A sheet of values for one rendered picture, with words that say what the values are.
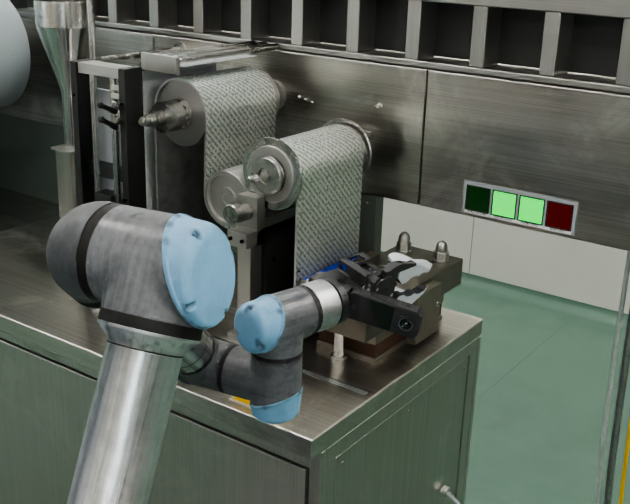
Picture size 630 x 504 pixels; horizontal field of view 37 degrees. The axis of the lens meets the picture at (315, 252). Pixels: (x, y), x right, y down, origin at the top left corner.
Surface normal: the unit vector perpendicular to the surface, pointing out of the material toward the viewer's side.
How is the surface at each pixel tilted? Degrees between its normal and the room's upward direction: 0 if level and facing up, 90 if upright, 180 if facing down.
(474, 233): 90
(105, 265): 83
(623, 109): 90
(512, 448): 0
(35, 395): 90
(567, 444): 0
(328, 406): 0
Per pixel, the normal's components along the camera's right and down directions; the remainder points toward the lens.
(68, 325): 0.03, -0.94
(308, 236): 0.81, 0.22
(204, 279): 0.92, 0.04
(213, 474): -0.58, 0.26
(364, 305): -0.32, 0.36
